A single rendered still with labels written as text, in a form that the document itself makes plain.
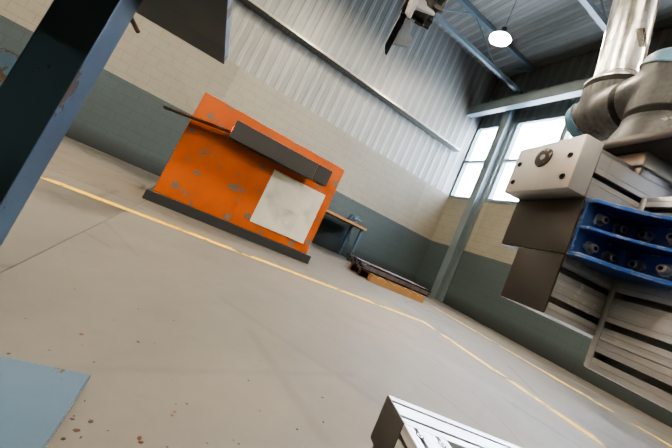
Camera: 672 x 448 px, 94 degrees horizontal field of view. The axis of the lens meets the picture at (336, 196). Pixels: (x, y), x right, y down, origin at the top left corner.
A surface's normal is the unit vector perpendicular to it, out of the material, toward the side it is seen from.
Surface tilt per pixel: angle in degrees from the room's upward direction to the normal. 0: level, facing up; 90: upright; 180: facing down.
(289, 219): 90
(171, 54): 90
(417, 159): 90
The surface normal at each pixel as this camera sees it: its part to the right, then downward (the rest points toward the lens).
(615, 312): -0.90, -0.43
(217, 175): 0.39, 0.07
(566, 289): 0.16, -0.04
